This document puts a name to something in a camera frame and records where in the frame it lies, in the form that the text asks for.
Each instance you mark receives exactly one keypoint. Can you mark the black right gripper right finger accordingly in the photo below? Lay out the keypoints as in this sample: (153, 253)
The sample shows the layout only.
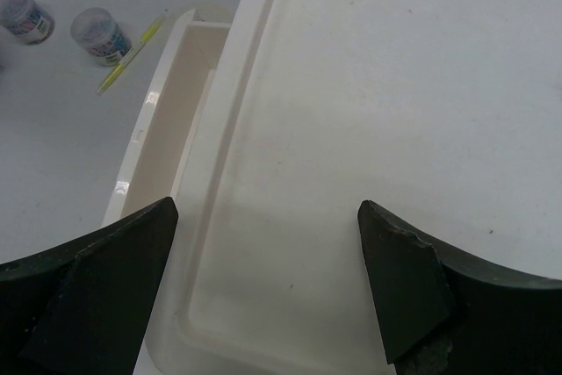
(442, 310)

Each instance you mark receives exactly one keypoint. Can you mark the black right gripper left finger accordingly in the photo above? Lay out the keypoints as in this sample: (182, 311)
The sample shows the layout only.
(83, 307)

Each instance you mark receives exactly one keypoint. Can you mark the white drawer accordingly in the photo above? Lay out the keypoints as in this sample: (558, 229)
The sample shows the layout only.
(154, 161)

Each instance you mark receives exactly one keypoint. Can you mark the white drawer cabinet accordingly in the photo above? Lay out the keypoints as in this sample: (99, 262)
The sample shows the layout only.
(445, 112)

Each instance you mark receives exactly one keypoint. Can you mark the paperclip jar right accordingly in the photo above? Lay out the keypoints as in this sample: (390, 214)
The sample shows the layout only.
(97, 32)

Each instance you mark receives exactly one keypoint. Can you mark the paperclip jar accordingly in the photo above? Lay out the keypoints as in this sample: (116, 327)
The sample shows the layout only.
(26, 20)
(97, 32)

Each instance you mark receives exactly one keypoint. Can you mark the paperclip jar middle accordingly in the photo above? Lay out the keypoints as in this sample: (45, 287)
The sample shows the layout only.
(26, 20)

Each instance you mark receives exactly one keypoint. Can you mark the yellow highlighter pen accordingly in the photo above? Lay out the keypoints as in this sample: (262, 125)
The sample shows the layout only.
(131, 54)

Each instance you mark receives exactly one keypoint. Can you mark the white tape roll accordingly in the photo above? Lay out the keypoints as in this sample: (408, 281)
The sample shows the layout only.
(204, 12)

